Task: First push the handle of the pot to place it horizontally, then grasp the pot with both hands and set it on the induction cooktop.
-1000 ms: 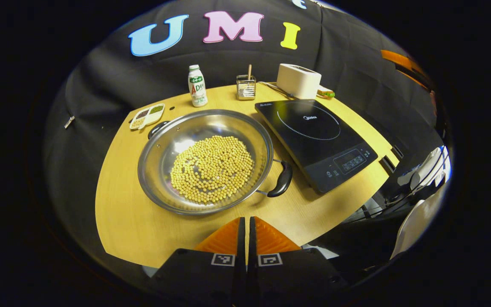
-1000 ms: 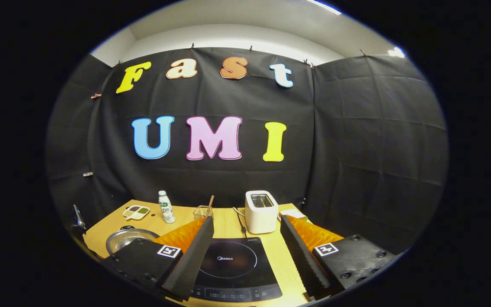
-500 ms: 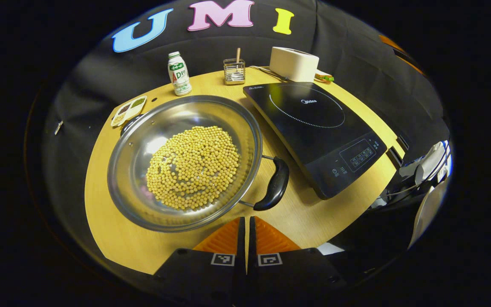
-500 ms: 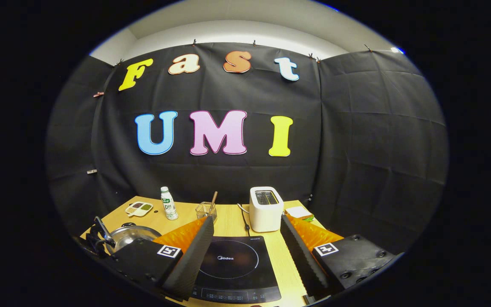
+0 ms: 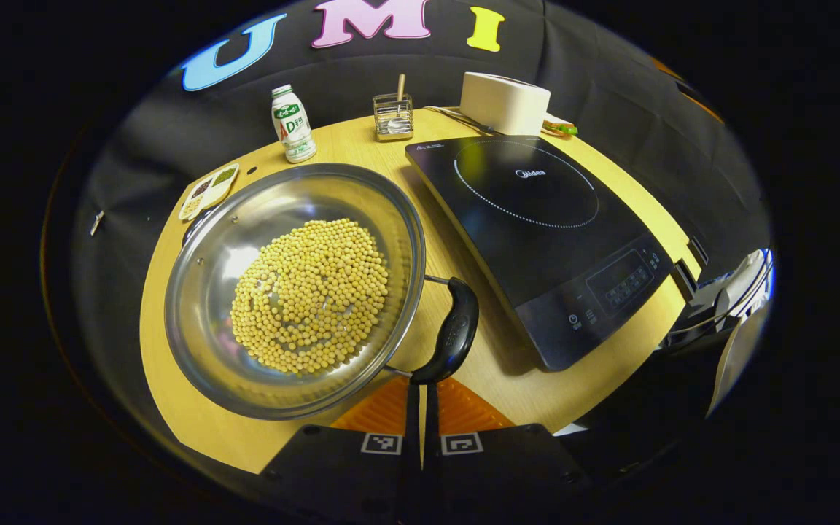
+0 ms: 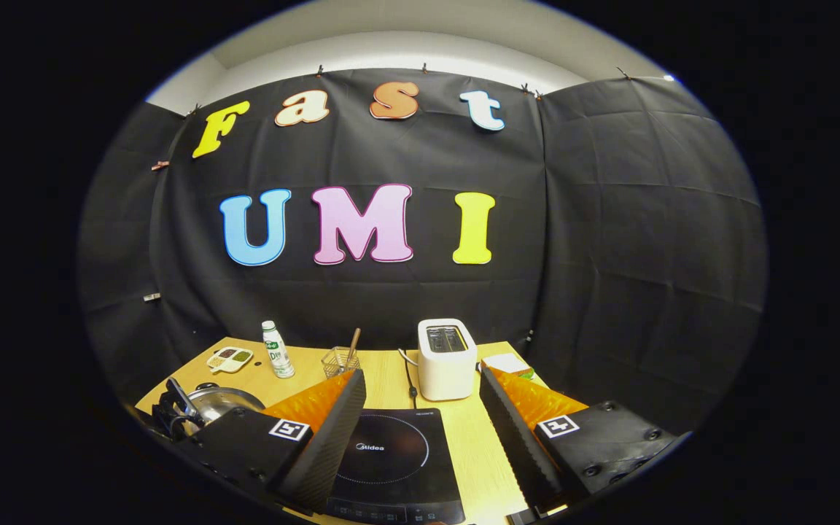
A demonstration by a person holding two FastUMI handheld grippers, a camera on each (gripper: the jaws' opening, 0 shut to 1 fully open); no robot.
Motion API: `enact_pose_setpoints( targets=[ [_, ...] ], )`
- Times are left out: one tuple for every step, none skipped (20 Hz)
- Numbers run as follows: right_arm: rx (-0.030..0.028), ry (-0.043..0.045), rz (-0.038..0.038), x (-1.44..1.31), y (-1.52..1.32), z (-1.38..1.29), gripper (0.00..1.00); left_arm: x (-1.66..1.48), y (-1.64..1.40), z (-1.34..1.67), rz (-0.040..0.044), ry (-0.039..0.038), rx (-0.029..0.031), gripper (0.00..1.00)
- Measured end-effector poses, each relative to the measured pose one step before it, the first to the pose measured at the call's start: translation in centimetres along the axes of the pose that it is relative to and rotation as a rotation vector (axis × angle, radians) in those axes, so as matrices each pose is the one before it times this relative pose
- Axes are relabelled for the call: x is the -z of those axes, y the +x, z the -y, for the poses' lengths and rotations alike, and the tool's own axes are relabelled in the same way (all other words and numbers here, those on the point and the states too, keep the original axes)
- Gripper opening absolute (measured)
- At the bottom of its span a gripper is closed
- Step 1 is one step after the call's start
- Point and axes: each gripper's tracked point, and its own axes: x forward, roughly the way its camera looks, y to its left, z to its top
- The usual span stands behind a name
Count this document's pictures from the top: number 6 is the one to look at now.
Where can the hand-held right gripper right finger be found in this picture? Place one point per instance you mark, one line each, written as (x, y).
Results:
(518, 448)

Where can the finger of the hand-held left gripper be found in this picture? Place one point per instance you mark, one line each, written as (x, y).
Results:
(181, 397)

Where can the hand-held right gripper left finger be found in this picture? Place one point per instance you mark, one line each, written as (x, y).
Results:
(325, 445)

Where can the steel pot with soybeans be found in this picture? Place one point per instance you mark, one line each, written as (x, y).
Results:
(227, 402)

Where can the black induction cooktop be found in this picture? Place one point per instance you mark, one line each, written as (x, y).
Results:
(398, 467)

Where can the white divided dish of beans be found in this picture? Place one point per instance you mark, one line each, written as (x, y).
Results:
(229, 359)

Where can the sandwich with lettuce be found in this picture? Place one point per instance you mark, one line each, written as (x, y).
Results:
(507, 362)

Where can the white drink bottle green label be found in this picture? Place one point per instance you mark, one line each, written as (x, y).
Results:
(278, 357)

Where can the white toaster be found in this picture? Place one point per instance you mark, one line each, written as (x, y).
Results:
(448, 375)

